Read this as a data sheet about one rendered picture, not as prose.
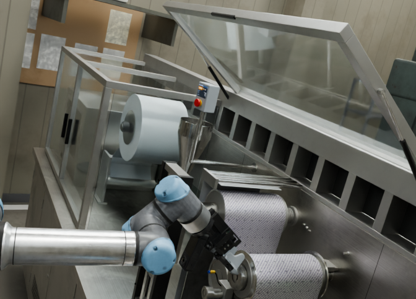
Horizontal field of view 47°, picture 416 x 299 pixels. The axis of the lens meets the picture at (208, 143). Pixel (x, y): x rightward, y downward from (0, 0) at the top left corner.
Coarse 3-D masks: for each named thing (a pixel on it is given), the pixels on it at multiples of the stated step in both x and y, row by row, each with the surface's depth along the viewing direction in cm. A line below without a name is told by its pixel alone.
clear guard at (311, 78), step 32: (192, 32) 198; (224, 32) 165; (256, 32) 141; (224, 64) 200; (256, 64) 166; (288, 64) 142; (320, 64) 125; (256, 96) 201; (288, 96) 167; (320, 96) 143; (352, 96) 125; (352, 128) 144; (384, 128) 126
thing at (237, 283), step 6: (240, 264) 135; (240, 270) 133; (246, 270) 134; (228, 276) 138; (234, 276) 136; (240, 276) 133; (246, 276) 133; (234, 282) 135; (240, 282) 132; (246, 282) 133; (234, 288) 135; (240, 288) 133
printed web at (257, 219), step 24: (240, 192) 159; (240, 216) 152; (264, 216) 157; (264, 240) 159; (264, 264) 134; (288, 264) 138; (312, 264) 142; (192, 288) 171; (264, 288) 133; (288, 288) 137; (312, 288) 141
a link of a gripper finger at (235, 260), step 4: (224, 256) 128; (228, 256) 128; (232, 256) 129; (236, 256) 129; (240, 256) 130; (244, 256) 130; (232, 260) 129; (236, 260) 130; (240, 260) 130; (232, 264) 129; (236, 264) 130; (236, 268) 130; (232, 272) 130; (236, 272) 131
